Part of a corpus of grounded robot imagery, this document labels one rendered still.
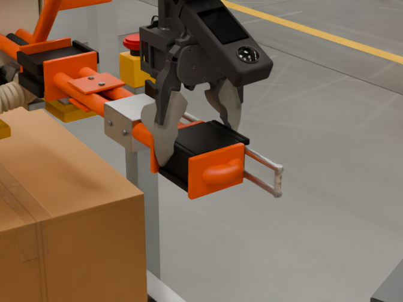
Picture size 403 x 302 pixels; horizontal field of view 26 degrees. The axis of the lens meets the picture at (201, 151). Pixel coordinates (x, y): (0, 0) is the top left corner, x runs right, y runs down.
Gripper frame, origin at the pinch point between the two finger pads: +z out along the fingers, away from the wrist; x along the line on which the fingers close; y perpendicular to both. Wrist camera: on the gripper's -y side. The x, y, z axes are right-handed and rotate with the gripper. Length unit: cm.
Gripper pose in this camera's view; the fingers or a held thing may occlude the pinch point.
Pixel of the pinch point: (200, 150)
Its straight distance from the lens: 101.3
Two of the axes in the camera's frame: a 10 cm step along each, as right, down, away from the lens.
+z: 0.0, 9.1, 4.1
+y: -5.7, -3.3, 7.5
